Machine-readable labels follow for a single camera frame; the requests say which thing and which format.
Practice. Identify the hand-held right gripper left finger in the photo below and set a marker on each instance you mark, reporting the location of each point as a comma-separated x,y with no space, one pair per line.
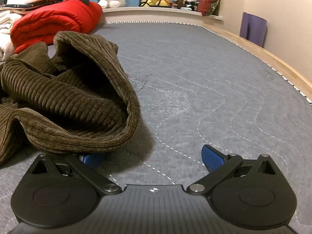
93,160

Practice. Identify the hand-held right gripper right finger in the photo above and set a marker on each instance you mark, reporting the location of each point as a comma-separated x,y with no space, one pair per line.
212,159

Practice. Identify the grey quilted mattress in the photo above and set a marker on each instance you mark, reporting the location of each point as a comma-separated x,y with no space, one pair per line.
195,90

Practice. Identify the purple box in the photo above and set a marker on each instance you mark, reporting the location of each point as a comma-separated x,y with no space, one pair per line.
256,29

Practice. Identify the red quilted blanket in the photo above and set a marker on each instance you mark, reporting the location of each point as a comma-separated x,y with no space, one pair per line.
48,24

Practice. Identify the white fleece blanket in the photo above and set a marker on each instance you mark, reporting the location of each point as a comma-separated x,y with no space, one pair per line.
6,43

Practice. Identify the cream curved ledge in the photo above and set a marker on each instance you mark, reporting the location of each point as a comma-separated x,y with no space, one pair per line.
158,14

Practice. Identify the dark patterned cloth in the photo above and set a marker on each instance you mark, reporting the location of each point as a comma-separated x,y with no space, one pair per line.
48,0

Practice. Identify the wooden bed frame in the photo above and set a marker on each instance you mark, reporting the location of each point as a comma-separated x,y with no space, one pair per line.
268,56

